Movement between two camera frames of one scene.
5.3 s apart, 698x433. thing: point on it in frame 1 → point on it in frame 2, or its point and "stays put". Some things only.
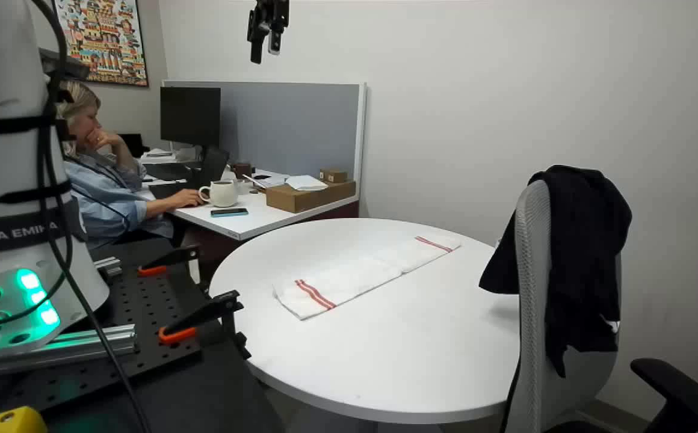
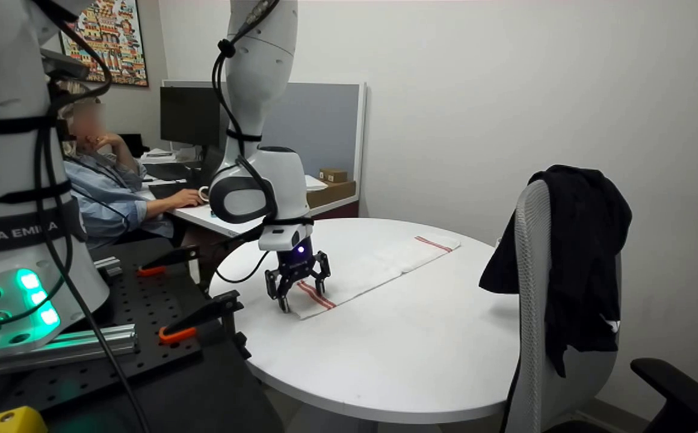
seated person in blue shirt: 108,199 stays put
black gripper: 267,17 → 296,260
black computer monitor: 191,115 stays put
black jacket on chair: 585,221 stays put
